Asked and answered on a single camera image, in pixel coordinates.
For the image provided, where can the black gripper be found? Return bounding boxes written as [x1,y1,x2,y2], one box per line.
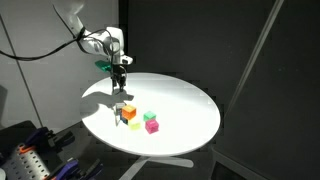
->
[110,63,128,96]

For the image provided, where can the white table base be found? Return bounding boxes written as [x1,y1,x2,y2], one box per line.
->
[118,154,195,180]

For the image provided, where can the black looped camera cable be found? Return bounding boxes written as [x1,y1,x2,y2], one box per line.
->
[101,27,122,66]

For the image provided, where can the thin metal stand pole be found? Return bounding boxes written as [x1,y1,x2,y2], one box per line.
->
[0,13,45,128]

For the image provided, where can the magenta toy block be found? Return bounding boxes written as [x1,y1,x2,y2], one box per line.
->
[144,118,161,135]

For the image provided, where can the purple orange spring clamp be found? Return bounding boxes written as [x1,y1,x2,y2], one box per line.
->
[49,157,105,180]
[18,126,76,155]

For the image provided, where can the orange toy block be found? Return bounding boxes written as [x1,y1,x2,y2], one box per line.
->
[120,103,138,121]

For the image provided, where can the blue toy block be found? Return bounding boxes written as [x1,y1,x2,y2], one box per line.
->
[119,114,130,125]

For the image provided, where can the green toy block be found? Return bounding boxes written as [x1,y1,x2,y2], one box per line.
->
[142,110,157,123]

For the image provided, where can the long black cable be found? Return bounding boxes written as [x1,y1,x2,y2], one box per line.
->
[0,28,108,63]

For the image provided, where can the yellow-green toy block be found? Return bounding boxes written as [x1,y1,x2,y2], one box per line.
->
[127,118,142,131]

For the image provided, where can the teal wrist camera box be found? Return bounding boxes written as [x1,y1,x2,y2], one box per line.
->
[94,59,113,73]

